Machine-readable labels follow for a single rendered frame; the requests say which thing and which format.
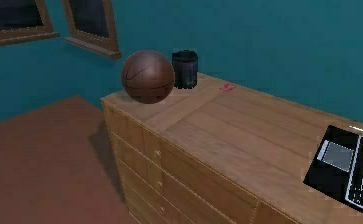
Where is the dark glass jar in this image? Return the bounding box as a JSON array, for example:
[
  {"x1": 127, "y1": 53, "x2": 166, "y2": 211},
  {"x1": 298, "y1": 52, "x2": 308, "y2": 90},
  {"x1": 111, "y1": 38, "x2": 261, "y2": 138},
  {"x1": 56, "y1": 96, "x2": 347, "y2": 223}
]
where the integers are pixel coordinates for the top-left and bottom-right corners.
[{"x1": 171, "y1": 49, "x2": 199, "y2": 90}]

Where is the brown basketball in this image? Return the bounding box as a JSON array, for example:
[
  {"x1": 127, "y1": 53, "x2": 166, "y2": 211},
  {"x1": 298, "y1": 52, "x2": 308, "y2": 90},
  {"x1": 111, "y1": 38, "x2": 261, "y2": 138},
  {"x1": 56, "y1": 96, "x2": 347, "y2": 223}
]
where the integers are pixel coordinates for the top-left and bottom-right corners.
[{"x1": 121, "y1": 49, "x2": 175, "y2": 105}]

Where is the wooden chest of drawers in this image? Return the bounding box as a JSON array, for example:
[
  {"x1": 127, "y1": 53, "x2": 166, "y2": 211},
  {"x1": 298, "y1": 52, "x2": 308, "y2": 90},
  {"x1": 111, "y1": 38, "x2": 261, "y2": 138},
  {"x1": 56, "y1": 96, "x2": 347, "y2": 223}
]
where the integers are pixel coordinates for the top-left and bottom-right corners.
[{"x1": 100, "y1": 72, "x2": 363, "y2": 224}]

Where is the wooden framed window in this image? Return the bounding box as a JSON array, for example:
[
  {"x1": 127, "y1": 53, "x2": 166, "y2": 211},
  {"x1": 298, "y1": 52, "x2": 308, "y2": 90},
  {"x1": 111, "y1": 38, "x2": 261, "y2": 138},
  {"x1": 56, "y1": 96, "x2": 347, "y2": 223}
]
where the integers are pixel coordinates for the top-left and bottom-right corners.
[
  {"x1": 0, "y1": 0, "x2": 61, "y2": 48},
  {"x1": 61, "y1": 0, "x2": 123, "y2": 61}
]

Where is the black laptop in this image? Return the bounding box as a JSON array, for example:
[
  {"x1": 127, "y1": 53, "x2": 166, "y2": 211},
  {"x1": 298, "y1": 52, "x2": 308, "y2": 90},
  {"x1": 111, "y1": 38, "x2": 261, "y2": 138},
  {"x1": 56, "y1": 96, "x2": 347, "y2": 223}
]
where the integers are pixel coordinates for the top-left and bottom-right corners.
[{"x1": 302, "y1": 124, "x2": 363, "y2": 220}]

